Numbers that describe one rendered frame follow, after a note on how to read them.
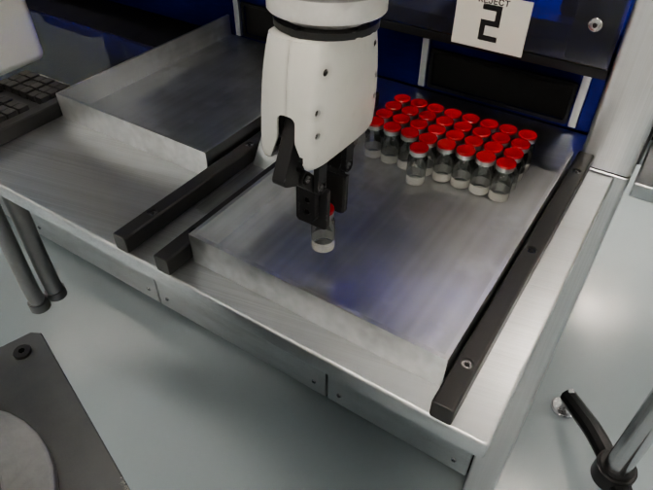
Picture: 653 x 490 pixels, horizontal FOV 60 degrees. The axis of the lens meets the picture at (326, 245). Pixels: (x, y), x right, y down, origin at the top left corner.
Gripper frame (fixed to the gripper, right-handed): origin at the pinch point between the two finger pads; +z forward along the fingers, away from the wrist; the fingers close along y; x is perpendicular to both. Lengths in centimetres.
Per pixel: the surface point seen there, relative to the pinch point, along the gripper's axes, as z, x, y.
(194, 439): 96, -42, -12
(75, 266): 95, -116, -35
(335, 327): 7.2, 5.9, 6.6
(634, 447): 69, 42, -48
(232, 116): 7.2, -25.5, -17.1
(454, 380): 6.0, 16.5, 6.9
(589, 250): 17.9, 21.1, -31.1
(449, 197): 7.0, 6.2, -16.2
